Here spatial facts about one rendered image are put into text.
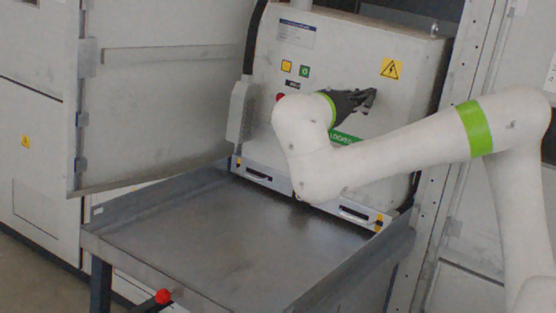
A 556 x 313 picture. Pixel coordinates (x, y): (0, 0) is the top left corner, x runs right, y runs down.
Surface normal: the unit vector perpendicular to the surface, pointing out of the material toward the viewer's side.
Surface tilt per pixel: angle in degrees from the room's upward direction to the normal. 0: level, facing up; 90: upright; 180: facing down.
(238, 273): 0
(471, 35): 90
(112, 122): 90
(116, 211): 90
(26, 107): 90
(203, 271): 0
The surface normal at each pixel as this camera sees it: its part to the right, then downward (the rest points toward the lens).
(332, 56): -0.54, 0.22
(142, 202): 0.83, 0.32
